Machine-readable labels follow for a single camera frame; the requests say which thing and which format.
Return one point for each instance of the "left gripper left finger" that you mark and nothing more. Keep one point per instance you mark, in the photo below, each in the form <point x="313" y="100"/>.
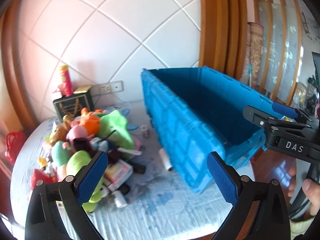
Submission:
<point x="43" y="219"/>

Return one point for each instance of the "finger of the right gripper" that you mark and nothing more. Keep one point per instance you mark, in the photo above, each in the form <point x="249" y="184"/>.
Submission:
<point x="297" y="114"/>
<point x="256" y="116"/>

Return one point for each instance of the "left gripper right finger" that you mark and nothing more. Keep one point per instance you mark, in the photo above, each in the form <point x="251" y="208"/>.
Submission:
<point x="271" y="220"/>

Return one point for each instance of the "white bottle teal label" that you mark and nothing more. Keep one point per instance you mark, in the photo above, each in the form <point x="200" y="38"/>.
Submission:
<point x="119" y="199"/>

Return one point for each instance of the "person's right hand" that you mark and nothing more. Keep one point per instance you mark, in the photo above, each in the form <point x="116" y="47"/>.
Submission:
<point x="300" y="203"/>

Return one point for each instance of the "rolled patterned carpet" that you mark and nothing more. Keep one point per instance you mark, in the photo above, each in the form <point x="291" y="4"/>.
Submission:
<point x="254" y="44"/>

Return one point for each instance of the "lime green plush toy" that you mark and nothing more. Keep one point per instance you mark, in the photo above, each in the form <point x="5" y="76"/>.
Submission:
<point x="75" y="163"/>

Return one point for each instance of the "blue plastic storage crate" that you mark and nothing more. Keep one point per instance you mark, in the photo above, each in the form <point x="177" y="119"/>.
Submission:
<point x="196" y="111"/>

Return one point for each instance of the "maroon cloth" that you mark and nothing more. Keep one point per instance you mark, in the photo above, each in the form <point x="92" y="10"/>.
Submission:
<point x="83" y="144"/>

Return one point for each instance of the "brown bear plush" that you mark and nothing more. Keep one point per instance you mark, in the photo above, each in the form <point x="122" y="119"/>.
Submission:
<point x="60" y="131"/>

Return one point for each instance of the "pink pig plush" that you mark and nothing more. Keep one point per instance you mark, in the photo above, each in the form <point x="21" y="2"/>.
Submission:
<point x="76" y="132"/>

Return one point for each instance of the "red bag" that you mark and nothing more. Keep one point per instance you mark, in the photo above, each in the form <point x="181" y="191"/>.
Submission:
<point x="14" y="142"/>

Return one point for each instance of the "bed sheet blue white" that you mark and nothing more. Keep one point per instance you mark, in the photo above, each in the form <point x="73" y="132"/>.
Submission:
<point x="160" y="205"/>

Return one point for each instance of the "orange plush toy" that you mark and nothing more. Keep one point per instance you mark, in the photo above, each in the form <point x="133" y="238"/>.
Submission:
<point x="90" y="121"/>

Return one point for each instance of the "light green plush toy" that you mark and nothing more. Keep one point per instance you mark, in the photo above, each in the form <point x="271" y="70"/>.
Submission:
<point x="113" y="129"/>

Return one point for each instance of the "dark gift box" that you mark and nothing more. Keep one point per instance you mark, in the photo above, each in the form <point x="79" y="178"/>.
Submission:
<point x="73" y="105"/>

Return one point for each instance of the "small white cube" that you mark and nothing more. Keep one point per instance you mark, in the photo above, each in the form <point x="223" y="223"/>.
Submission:
<point x="144" y="131"/>

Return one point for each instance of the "pink yellow tube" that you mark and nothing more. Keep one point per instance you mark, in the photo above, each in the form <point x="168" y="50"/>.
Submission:
<point x="65" y="88"/>

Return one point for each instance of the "white wall socket panel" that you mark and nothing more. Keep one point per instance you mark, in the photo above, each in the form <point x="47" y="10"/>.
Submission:
<point x="107" y="88"/>

